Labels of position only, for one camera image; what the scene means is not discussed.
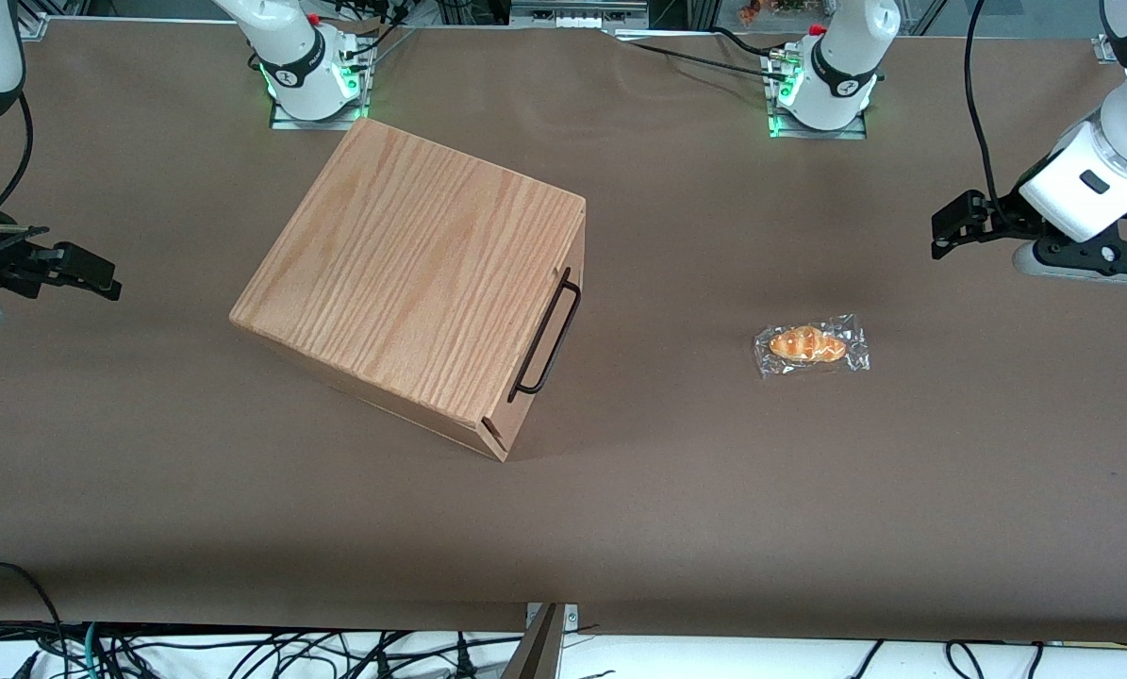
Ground aluminium frame corner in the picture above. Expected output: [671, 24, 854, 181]
[14, 0, 52, 41]

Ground black metal drawer handle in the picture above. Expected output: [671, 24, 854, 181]
[508, 268, 582, 403]

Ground wooden drawer with black handle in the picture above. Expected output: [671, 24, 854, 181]
[505, 201, 588, 463]

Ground short black table cable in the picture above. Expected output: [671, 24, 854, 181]
[709, 25, 796, 59]

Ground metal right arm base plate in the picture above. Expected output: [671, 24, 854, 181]
[269, 42, 376, 131]

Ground grey power strip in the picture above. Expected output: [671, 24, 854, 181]
[510, 0, 651, 30]

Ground long black table cable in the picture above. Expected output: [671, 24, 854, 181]
[608, 30, 779, 76]

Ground brown table cover sheet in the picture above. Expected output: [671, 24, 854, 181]
[0, 17, 1127, 644]

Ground metal clamp bracket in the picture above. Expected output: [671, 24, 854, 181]
[524, 603, 580, 635]

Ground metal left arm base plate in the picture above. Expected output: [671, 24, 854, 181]
[764, 45, 870, 141]

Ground black left arm hanging cable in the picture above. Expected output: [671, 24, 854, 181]
[963, 0, 1013, 224]

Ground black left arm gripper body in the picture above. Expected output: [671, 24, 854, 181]
[986, 189, 1062, 248]

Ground black arm hanging cable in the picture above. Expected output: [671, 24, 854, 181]
[963, 0, 1013, 224]
[0, 92, 35, 214]

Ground black cables at arm base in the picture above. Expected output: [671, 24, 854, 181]
[335, 0, 415, 59]

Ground wrapped striped bread roll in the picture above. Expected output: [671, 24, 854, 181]
[754, 313, 871, 379]

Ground black looped cable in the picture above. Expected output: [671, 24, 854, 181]
[0, 562, 66, 661]

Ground black right arm hanging cable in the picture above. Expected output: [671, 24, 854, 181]
[0, 92, 35, 214]

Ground tangled black cable bundle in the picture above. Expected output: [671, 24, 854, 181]
[0, 618, 526, 679]

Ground wooden drawer cabinet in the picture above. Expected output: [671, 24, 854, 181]
[230, 118, 588, 463]

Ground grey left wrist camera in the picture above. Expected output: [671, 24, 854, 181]
[1013, 215, 1127, 288]

